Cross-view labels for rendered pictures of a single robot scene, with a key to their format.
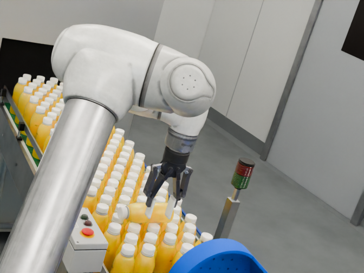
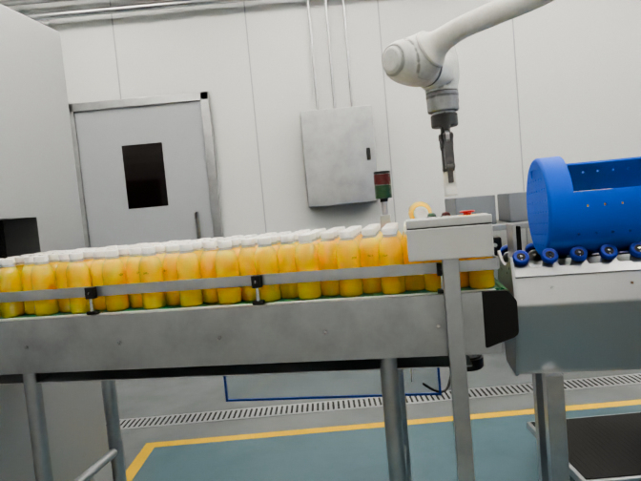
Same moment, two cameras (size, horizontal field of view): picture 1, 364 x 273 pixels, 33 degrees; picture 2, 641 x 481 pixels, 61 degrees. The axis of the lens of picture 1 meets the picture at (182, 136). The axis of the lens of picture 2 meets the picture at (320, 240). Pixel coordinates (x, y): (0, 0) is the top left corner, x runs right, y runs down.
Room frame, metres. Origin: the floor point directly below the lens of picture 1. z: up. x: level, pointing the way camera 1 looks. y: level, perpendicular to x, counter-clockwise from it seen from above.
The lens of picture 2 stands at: (0.96, 1.42, 1.16)
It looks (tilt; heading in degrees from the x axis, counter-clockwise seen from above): 4 degrees down; 311
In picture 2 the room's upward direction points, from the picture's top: 5 degrees counter-clockwise
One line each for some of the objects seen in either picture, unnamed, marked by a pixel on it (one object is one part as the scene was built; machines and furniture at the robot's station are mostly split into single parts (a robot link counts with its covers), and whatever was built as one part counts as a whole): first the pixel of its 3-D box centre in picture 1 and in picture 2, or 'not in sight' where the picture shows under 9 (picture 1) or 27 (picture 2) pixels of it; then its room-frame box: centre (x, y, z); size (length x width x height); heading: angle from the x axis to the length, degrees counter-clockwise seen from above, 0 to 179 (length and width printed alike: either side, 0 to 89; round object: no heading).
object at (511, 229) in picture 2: not in sight; (514, 244); (1.59, -0.15, 0.99); 0.10 x 0.02 x 0.12; 122
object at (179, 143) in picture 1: (180, 139); (443, 103); (1.71, 0.00, 1.41); 0.09 x 0.09 x 0.06
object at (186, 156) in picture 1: (174, 162); (444, 130); (1.71, 0.00, 1.34); 0.08 x 0.07 x 0.09; 122
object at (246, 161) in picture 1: (240, 180); (382, 193); (2.11, -0.25, 1.18); 0.06 x 0.06 x 0.16
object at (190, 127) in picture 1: (186, 104); (437, 64); (1.71, 0.01, 1.52); 0.13 x 0.11 x 0.16; 88
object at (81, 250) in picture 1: (78, 238); (447, 236); (1.62, 0.21, 1.05); 0.20 x 0.10 x 0.10; 32
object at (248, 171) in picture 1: (244, 168); (382, 179); (2.11, -0.25, 1.23); 0.06 x 0.06 x 0.04
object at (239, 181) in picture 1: (240, 179); (382, 191); (2.11, -0.25, 1.18); 0.06 x 0.06 x 0.05
